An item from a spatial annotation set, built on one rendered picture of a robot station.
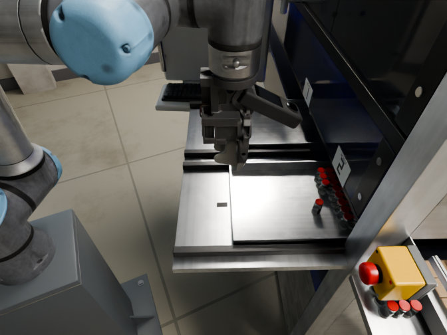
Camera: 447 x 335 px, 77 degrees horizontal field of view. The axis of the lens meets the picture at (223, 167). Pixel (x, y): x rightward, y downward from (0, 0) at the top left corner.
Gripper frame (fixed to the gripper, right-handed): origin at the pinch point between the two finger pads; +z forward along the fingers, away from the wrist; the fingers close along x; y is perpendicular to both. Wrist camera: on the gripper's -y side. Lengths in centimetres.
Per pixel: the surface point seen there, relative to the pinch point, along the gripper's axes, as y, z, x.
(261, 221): -6.4, 21.3, -0.6
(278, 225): -10.5, 21.2, 0.7
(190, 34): 15, 7, -89
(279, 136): -16.8, 21.3, -35.0
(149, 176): 53, 110, -101
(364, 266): -21.2, 8.4, 18.0
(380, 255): -23.9, 6.5, 16.9
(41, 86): 181, 106, -226
